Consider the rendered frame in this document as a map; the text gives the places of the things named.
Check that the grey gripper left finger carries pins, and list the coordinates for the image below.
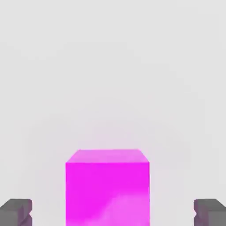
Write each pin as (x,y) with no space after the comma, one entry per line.
(14,211)

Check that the small magenta cube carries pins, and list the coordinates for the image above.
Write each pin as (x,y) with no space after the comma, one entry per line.
(107,190)

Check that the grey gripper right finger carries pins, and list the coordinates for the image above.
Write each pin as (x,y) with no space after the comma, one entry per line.
(211,211)

